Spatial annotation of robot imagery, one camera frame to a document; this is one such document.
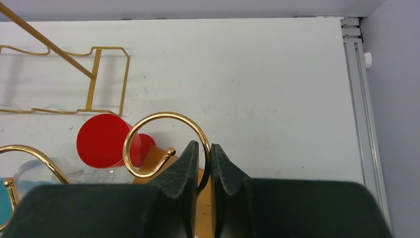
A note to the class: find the red plastic goblet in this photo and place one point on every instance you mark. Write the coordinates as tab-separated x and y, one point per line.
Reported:
100	141

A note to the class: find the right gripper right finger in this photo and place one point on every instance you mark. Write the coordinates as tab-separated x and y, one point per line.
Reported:
246	207

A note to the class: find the aluminium table frame rail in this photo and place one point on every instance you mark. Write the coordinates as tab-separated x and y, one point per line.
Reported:
357	64

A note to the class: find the tall gold wire glass rack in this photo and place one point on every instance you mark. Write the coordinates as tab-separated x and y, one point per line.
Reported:
68	57

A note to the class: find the clear glass near red goblet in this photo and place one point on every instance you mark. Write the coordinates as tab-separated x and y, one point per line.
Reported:
36	171

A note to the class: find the blue plastic goblet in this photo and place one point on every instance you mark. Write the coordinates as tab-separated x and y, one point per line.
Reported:
9	199

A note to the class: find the gold hook rack wooden base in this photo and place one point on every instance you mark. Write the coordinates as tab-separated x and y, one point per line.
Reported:
145	152

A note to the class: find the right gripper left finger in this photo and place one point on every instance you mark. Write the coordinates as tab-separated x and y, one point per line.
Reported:
164	207

